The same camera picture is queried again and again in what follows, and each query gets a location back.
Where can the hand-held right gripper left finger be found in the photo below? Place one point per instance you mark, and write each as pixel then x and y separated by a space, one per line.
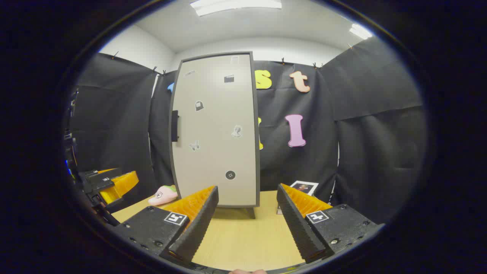
pixel 198 228

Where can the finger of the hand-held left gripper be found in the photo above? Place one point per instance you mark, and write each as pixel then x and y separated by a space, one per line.
pixel 102 173
pixel 121 184

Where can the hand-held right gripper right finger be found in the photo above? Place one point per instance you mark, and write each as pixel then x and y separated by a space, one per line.
pixel 298 228

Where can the grey cabinet door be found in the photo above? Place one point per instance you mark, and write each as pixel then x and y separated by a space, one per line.
pixel 213 121

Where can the white photo cover book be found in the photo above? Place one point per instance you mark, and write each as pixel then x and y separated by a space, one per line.
pixel 304 187

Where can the pink plush toy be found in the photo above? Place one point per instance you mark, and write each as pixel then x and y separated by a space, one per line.
pixel 161 197

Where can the black backdrop cloth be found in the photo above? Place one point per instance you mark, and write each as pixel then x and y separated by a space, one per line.
pixel 373 152

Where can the small ceiling light panel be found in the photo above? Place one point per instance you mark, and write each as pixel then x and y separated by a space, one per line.
pixel 360 32

